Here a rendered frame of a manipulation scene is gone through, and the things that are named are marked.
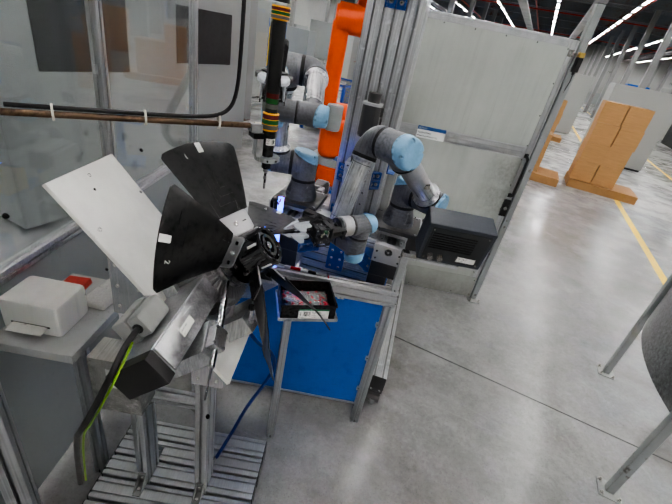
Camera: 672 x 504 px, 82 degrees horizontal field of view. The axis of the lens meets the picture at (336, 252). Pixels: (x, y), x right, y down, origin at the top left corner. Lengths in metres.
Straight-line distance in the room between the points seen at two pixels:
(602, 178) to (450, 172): 6.33
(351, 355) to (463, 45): 2.04
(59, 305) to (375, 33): 1.55
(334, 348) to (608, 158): 7.79
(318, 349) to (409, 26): 1.49
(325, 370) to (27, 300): 1.26
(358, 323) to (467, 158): 1.66
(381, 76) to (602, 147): 7.39
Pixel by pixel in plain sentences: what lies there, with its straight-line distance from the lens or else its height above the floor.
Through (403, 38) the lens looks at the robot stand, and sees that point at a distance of 1.90.
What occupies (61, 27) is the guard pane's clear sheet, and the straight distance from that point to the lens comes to 1.61.
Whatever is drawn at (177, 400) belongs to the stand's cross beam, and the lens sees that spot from 1.55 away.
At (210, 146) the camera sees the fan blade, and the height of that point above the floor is 1.42.
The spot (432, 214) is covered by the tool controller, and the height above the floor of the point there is 1.24.
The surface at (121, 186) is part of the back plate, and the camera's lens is 1.24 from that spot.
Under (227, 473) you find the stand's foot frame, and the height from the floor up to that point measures 0.07.
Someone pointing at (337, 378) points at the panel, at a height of 0.28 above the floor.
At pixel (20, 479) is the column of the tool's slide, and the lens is 1.63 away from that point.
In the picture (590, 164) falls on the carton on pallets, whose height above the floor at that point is 0.48.
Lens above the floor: 1.77
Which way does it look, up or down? 29 degrees down
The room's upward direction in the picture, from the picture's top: 12 degrees clockwise
